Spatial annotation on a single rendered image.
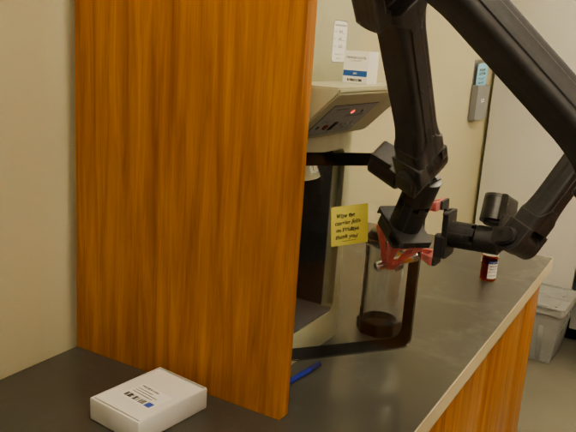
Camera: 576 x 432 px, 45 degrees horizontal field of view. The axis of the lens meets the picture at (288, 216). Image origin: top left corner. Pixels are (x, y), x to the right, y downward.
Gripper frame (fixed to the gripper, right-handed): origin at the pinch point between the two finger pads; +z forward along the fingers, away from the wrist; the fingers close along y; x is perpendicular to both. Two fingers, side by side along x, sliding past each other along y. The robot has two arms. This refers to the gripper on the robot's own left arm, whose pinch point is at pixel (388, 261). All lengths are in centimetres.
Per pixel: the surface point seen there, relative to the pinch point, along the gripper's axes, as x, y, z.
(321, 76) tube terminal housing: -10.7, -27.1, -22.6
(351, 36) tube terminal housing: -1.3, -37.3, -26.6
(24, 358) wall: -63, -13, 36
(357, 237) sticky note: -4.6, -5.5, -1.3
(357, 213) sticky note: -5.2, -7.4, -5.3
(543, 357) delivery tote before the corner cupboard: 203, -95, 170
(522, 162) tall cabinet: 212, -184, 105
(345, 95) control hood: -13.2, -11.5, -27.6
